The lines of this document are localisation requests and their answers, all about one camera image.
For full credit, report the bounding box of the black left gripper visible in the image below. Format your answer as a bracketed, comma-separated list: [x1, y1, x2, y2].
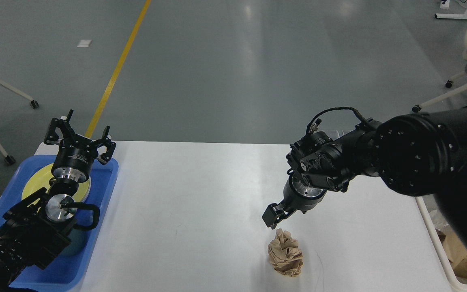
[44, 109, 116, 183]

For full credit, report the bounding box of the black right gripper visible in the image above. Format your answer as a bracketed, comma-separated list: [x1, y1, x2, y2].
[262, 175, 327, 230]

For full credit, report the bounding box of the yellow plastic plate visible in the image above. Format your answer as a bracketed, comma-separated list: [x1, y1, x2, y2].
[21, 163, 87, 202]

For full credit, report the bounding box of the brown paper bag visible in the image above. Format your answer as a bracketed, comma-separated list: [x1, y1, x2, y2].
[429, 209, 467, 284]

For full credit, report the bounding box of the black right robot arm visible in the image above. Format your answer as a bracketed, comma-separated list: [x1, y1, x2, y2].
[262, 106, 467, 248]

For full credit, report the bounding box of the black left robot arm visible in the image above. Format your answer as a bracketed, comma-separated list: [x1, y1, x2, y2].
[0, 110, 117, 292]

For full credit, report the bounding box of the pale green plate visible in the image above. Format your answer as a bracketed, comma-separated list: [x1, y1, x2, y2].
[81, 177, 92, 202]

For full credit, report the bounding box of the crumpled brown paper ball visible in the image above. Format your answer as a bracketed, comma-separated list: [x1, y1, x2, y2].
[268, 228, 304, 277]

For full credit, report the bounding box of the clear floor plate left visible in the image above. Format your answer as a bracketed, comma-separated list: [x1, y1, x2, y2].
[322, 129, 343, 139]

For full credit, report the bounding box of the blue plastic tray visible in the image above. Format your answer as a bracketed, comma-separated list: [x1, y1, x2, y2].
[0, 155, 119, 292]

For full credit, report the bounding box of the white plastic bin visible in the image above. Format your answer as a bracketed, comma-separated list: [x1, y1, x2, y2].
[415, 197, 467, 292]

